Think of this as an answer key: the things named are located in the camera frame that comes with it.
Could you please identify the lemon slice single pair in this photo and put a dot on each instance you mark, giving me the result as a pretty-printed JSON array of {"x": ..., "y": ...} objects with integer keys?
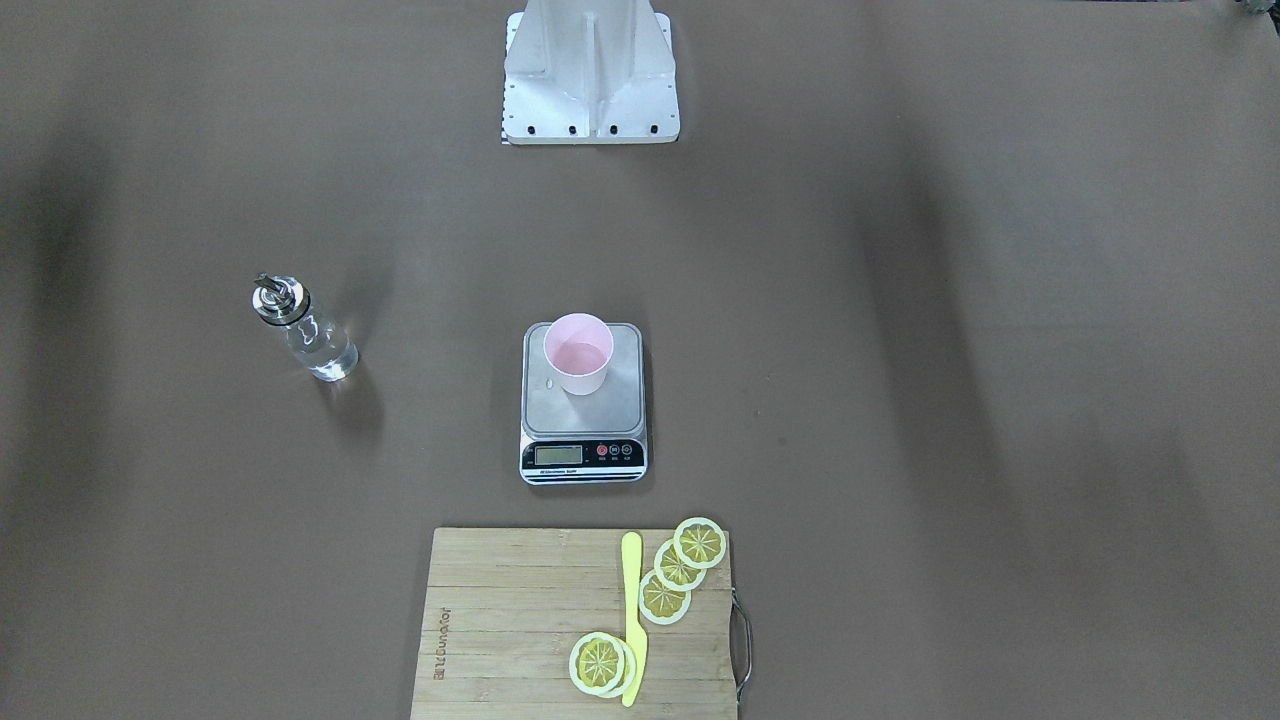
[{"x": 602, "y": 665}]

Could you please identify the bamboo cutting board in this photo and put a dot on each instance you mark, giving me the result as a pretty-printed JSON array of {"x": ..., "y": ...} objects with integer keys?
[{"x": 504, "y": 606}]

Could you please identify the lemon slice middle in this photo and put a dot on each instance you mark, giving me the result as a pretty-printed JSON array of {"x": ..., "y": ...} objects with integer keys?
[{"x": 673, "y": 573}]

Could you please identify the lemon slice far end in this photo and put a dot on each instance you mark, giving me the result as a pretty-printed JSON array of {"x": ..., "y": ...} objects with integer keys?
[{"x": 700, "y": 543}]

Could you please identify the yellow plastic knife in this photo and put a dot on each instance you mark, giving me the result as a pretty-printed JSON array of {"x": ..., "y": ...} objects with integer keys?
[{"x": 632, "y": 551}]

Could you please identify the lemon slice near knife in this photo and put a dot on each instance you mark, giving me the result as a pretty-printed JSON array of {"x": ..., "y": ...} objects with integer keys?
[{"x": 659, "y": 604}]

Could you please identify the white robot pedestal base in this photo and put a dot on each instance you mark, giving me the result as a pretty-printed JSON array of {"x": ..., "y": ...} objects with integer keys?
[{"x": 589, "y": 73}]

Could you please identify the silver digital kitchen scale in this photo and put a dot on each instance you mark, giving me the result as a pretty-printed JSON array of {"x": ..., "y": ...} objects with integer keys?
[{"x": 584, "y": 439}]

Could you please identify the pink plastic cup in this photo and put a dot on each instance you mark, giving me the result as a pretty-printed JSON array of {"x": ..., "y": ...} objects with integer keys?
[{"x": 579, "y": 348}]

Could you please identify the glass sauce bottle metal spout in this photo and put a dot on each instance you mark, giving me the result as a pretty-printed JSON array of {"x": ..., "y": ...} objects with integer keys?
[{"x": 313, "y": 336}]

